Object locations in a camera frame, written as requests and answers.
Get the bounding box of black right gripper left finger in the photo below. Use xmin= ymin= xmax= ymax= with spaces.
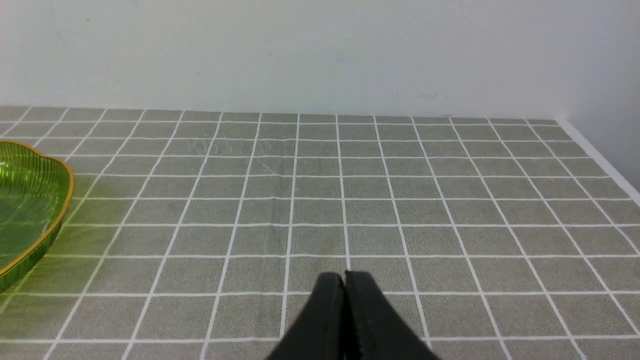
xmin=267 ymin=272 xmax=345 ymax=360

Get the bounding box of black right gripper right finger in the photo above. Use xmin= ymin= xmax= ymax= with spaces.
xmin=345 ymin=271 xmax=439 ymax=360

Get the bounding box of grey checked tablecloth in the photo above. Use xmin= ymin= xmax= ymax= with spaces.
xmin=1 ymin=106 xmax=639 ymax=360

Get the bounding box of green glass plate gold rim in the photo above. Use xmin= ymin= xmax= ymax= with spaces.
xmin=0 ymin=140 xmax=75 ymax=292

